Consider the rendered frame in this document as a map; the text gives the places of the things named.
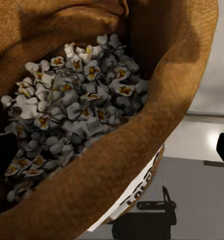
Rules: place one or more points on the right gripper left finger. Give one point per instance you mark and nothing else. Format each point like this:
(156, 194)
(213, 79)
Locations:
(8, 151)

